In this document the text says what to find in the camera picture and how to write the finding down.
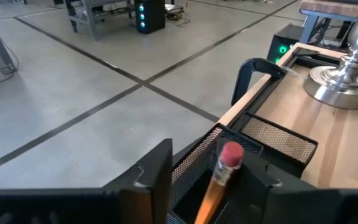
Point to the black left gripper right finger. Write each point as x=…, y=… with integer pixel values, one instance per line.
x=253, y=193

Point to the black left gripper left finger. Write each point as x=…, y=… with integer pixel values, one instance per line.
x=148, y=193

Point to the orange wooden pencil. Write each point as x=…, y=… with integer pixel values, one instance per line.
x=210, y=199

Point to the black mesh desk organizer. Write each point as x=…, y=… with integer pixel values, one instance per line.
x=278, y=140

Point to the black table clamp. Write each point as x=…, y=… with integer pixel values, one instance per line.
x=250, y=67

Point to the silver table lamp white shade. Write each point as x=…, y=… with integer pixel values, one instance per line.
x=340, y=90

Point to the black computer green light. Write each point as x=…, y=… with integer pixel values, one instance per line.
x=287, y=34

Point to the black computer tower cyan lights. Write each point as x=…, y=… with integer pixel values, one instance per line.
x=151, y=15

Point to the grey metal cart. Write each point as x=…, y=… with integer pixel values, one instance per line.
x=89, y=21

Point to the wooden workbench blue legs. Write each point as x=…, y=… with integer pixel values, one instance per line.
x=331, y=7

